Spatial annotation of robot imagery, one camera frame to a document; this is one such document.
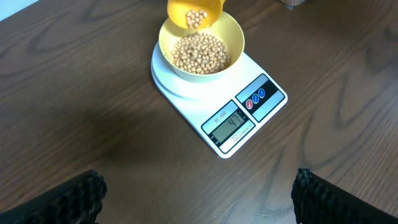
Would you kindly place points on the clear container of soybeans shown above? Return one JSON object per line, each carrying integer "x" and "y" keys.
{"x": 292, "y": 3}

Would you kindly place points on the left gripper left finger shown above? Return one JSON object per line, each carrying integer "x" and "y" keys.
{"x": 77, "y": 201}

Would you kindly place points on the yellow measuring scoop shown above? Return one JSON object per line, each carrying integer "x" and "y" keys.
{"x": 194, "y": 14}

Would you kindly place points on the soybeans in yellow bowl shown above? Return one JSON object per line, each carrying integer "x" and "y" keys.
{"x": 200, "y": 53}

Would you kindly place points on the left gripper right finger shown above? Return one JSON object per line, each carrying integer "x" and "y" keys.
{"x": 317, "y": 201}

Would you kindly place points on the white digital kitchen scale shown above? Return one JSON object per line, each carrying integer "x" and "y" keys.
{"x": 226, "y": 112}

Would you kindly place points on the yellow plastic bowl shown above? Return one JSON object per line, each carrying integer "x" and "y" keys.
{"x": 225, "y": 28}

